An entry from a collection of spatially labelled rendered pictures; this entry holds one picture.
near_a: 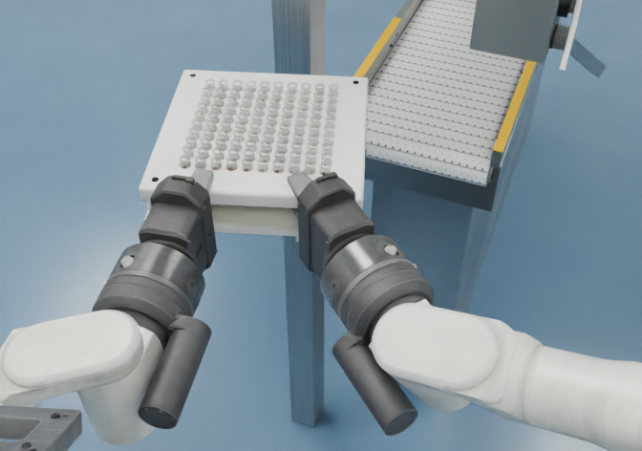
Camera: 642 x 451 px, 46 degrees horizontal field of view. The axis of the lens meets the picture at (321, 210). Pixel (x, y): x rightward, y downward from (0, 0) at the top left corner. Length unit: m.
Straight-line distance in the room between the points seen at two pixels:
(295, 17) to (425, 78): 0.40
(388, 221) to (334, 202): 0.78
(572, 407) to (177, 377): 0.32
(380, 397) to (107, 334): 0.24
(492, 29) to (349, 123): 0.27
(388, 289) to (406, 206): 0.82
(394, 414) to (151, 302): 0.23
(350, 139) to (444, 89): 0.53
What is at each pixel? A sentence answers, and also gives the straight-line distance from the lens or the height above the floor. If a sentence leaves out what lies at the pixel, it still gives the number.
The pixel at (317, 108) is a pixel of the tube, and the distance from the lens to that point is 0.93.
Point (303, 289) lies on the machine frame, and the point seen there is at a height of 0.48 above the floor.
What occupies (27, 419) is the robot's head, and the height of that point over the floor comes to 1.35.
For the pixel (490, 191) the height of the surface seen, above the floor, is 0.75.
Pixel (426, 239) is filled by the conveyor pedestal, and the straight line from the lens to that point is 1.53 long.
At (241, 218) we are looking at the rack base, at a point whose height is 0.99.
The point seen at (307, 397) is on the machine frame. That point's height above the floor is 0.12.
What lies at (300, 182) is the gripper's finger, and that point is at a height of 1.05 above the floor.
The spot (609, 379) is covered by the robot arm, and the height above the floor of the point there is 1.10.
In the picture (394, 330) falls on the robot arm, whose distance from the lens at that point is 0.65.
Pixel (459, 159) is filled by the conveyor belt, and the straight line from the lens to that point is 1.24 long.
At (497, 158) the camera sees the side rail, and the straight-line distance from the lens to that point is 1.21.
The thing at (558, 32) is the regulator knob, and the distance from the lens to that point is 1.10.
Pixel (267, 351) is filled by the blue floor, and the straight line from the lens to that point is 1.97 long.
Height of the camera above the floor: 1.58
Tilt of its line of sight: 43 degrees down
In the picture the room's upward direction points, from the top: straight up
